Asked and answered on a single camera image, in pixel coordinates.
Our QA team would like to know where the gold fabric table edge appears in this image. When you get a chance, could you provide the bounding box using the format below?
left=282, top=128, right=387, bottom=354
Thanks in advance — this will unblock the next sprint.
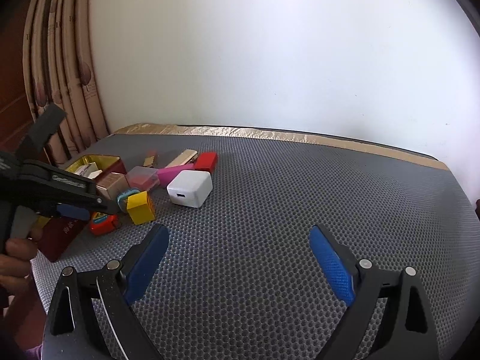
left=115, top=124, right=450, bottom=172

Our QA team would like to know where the blue patterned oval case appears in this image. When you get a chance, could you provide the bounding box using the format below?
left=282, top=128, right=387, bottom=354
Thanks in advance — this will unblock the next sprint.
left=116, top=188, right=140, bottom=213

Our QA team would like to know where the yellow cube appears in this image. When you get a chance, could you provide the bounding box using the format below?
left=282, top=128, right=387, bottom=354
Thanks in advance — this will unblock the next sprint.
left=127, top=191, right=155, bottom=225

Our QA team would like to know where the person's left hand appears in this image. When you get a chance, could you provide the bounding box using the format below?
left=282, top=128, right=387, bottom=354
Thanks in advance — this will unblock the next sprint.
left=0, top=227, right=42, bottom=296

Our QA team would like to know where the red rectangular block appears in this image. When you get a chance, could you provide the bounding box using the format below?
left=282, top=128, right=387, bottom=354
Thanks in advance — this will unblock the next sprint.
left=193, top=152, right=218, bottom=174

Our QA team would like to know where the gold and red lipstick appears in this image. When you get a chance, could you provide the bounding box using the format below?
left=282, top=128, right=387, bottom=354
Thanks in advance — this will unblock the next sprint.
left=143, top=150, right=157, bottom=167

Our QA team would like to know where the magenta rectangular block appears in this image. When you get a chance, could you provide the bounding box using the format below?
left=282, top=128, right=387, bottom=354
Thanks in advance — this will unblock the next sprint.
left=156, top=163, right=194, bottom=188

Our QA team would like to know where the grey honeycomb table mat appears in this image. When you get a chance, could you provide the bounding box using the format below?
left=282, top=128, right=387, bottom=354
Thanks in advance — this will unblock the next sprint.
left=32, top=134, right=479, bottom=359

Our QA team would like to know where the red tape measure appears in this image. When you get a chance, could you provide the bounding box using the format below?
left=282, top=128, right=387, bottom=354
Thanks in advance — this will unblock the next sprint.
left=89, top=212, right=120, bottom=236

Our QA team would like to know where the brown wooden door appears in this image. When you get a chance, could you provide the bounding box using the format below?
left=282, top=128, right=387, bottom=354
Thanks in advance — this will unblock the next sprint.
left=0, top=16, right=33, bottom=150

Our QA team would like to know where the white charger cube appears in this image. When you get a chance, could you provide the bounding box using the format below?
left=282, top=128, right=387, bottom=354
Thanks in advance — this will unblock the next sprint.
left=167, top=170, right=213, bottom=208

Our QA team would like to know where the clear plastic card box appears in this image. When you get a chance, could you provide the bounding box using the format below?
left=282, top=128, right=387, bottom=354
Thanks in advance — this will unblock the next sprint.
left=74, top=163, right=103, bottom=180

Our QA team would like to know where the gold rectangular lighter case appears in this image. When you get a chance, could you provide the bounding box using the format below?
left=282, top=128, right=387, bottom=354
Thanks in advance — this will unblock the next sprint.
left=165, top=149, right=199, bottom=168

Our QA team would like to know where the gold cardboard box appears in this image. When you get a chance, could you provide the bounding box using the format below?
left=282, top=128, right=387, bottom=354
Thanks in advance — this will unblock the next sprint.
left=96, top=172, right=130, bottom=201

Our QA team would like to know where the clear box with red insert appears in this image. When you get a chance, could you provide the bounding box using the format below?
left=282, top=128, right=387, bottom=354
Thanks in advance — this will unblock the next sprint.
left=126, top=166, right=160, bottom=191

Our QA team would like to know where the red and gold tin box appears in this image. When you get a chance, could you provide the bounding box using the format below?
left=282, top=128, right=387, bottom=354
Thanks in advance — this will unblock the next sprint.
left=34, top=156, right=125, bottom=263

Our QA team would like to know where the beige patterned curtain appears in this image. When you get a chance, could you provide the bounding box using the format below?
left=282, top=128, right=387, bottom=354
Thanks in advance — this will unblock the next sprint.
left=22, top=0, right=109, bottom=165

